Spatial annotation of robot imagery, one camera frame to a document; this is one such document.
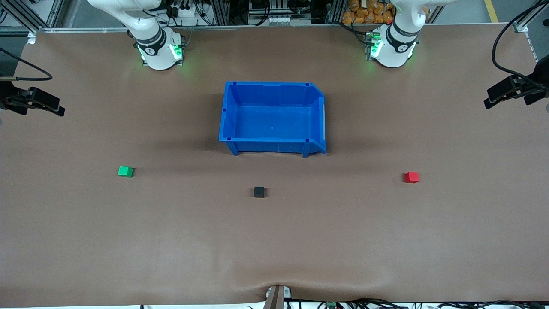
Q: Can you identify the aluminium frame post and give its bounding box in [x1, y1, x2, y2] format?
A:
[207, 0, 231, 26]

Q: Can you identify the aluminium side rail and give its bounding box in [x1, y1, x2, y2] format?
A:
[524, 32, 540, 63]

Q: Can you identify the orange snack packets pile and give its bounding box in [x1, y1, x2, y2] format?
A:
[341, 0, 395, 25]

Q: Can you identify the blue plastic storage bin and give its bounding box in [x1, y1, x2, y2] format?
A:
[218, 81, 327, 158]

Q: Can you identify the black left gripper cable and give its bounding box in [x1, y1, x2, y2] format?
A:
[492, 0, 549, 91]

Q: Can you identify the black cable bundle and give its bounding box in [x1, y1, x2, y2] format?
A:
[295, 297, 549, 309]

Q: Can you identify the aluminium frame profile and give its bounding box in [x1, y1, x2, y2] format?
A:
[512, 0, 549, 34]
[5, 0, 48, 33]

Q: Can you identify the white power strip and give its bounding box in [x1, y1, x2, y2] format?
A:
[174, 3, 203, 19]

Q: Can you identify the white terminal strip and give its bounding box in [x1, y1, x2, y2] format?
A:
[267, 15, 302, 25]

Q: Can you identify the aluminium table edge rail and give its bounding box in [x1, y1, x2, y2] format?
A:
[0, 24, 370, 35]

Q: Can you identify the camera mount post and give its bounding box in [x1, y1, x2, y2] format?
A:
[262, 285, 287, 309]

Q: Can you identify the brown table mat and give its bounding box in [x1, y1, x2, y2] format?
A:
[0, 24, 549, 308]

